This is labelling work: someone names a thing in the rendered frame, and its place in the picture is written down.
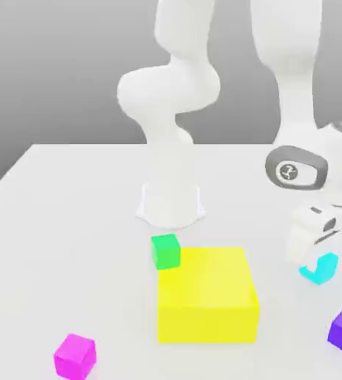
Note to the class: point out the large yellow box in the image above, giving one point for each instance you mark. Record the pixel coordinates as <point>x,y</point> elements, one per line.
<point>207,297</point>

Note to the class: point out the small magenta cube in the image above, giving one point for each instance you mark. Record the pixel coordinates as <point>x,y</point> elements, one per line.
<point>75,356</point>

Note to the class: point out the small green cube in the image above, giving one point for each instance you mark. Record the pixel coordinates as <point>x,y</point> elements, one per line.
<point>166,251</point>

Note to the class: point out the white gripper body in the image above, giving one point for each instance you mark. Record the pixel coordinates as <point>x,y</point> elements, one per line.
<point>299,243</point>

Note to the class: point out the small cyan cube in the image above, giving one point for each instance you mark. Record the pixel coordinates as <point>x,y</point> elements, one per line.
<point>325,267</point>

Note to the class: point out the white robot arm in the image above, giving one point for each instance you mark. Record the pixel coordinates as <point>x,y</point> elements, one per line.
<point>170,89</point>

